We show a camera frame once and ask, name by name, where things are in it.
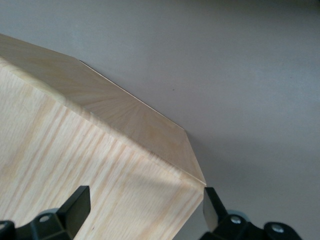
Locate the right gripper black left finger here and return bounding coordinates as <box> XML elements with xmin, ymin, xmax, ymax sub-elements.
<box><xmin>0</xmin><ymin>185</ymin><xmax>92</xmax><ymax>240</ymax></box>

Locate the light wooden drawer cabinet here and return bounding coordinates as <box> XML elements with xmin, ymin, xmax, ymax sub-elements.
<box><xmin>0</xmin><ymin>33</ymin><xmax>207</xmax><ymax>240</ymax></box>

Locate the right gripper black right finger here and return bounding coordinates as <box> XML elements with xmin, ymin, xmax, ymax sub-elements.
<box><xmin>199</xmin><ymin>186</ymin><xmax>301</xmax><ymax>240</ymax></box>

